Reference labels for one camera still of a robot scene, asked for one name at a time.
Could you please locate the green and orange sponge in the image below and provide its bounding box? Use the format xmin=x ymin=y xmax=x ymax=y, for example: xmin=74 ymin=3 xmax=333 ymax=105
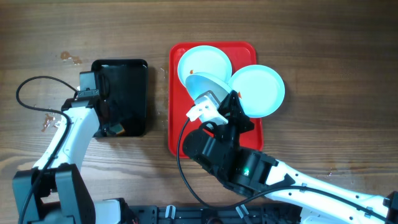
xmin=106 ymin=124 xmax=126 ymax=137

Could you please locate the light blue plate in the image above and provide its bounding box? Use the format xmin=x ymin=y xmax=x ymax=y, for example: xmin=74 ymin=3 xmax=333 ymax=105
xmin=228 ymin=65 xmax=285 ymax=118
xmin=185 ymin=72 xmax=232 ymax=109
xmin=177 ymin=45 xmax=232 ymax=87

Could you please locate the light blue plate bottom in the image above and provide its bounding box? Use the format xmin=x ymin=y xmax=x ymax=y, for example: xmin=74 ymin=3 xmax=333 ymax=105
xmin=185 ymin=72 xmax=232 ymax=109

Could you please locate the light blue plate top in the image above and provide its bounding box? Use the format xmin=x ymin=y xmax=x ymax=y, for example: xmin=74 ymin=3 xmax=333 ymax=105
xmin=177 ymin=45 xmax=232 ymax=87

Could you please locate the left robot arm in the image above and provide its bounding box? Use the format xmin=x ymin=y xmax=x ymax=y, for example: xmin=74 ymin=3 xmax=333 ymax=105
xmin=12 ymin=72 xmax=134 ymax=223

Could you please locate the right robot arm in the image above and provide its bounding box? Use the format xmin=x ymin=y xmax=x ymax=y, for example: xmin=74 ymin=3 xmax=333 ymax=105
xmin=182 ymin=90 xmax=397 ymax=223

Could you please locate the black plastic tray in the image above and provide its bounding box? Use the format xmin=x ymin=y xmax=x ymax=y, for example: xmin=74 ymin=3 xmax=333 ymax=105
xmin=91 ymin=59 xmax=149 ymax=137

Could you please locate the red plastic tray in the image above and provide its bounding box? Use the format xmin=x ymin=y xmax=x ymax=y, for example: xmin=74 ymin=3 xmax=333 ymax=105
xmin=168 ymin=41 xmax=264 ymax=159

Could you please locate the right black cable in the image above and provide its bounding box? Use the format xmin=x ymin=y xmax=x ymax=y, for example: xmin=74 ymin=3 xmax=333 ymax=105
xmin=176 ymin=117 xmax=389 ymax=223

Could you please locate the black cable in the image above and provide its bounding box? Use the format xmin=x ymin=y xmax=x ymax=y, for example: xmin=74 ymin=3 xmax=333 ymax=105
xmin=176 ymin=117 xmax=389 ymax=223
xmin=15 ymin=75 xmax=80 ymax=224

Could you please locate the left black cable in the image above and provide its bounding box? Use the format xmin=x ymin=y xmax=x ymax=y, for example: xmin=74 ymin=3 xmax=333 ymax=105
xmin=15 ymin=75 xmax=80 ymax=224

